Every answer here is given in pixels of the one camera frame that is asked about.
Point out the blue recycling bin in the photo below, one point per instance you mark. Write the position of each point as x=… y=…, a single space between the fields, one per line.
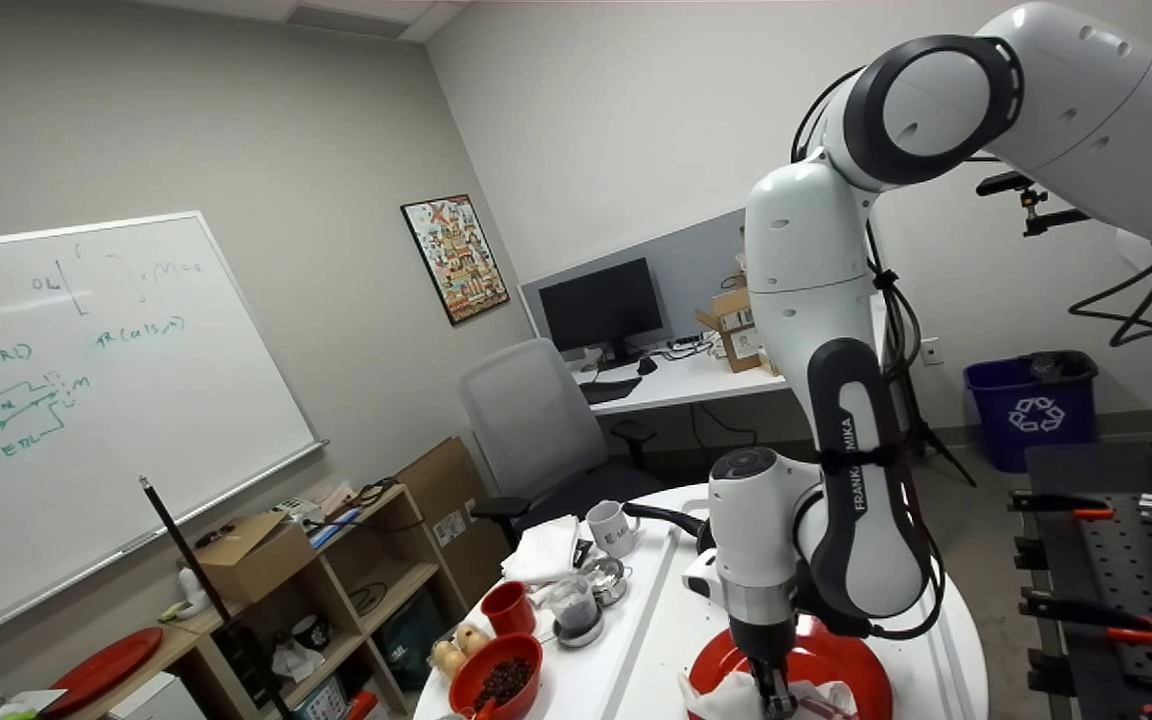
x=1030 y=406

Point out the red round disc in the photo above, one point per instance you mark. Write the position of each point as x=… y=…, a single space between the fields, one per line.
x=102 y=668

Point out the small grey metal pot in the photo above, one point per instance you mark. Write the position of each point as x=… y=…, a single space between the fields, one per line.
x=579 y=616

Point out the black tripod stand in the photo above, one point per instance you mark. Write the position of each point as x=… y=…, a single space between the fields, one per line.
x=936 y=447

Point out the red plate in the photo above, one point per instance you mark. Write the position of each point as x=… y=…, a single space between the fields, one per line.
x=856 y=663

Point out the black computer monitor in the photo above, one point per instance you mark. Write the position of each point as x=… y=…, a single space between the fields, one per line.
x=599 y=304

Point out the black thin pole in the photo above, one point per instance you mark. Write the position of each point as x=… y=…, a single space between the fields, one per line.
x=196 y=577

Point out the red bowl with dark contents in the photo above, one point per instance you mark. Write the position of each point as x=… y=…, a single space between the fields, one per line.
x=499 y=678

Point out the white container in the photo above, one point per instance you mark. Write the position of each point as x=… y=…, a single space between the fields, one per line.
x=158 y=701

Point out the whiteboard with green writing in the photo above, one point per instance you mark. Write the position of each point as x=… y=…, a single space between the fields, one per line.
x=110 y=401

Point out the black perforated board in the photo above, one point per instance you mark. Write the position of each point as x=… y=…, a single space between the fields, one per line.
x=1138 y=573

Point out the white office desk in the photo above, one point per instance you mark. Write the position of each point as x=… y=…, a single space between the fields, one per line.
x=682 y=385

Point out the red cup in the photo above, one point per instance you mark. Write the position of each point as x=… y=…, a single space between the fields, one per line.
x=511 y=610

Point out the cardboard box with label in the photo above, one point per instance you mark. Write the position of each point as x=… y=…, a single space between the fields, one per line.
x=732 y=331

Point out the white cloth with red stripes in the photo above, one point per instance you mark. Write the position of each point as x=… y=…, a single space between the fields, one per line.
x=820 y=701

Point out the black camera on boom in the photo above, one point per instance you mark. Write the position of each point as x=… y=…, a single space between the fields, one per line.
x=1001 y=181

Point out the silver metal cup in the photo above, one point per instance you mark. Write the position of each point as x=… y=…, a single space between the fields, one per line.
x=604 y=577

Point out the flat brown cardboard box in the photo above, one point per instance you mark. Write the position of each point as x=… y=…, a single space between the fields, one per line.
x=251 y=558

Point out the beige round food piece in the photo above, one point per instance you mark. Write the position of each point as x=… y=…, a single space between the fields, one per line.
x=469 y=643
x=447 y=657

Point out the grey office chair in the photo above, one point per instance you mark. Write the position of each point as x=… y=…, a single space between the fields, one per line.
x=520 y=415

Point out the framed colourful poster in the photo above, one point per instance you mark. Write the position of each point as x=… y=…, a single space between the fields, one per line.
x=459 y=257

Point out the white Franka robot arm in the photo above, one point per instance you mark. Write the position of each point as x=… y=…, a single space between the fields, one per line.
x=800 y=264

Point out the wooden shelf unit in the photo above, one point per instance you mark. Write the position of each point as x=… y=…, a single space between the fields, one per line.
x=362 y=565

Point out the plain white napkin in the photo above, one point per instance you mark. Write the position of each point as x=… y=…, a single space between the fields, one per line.
x=543 y=550

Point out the black keyboard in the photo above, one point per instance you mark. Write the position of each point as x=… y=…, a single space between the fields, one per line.
x=610 y=389

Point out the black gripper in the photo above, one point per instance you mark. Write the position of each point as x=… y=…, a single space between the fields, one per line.
x=764 y=649

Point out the white mug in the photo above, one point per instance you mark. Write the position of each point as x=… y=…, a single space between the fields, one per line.
x=612 y=524

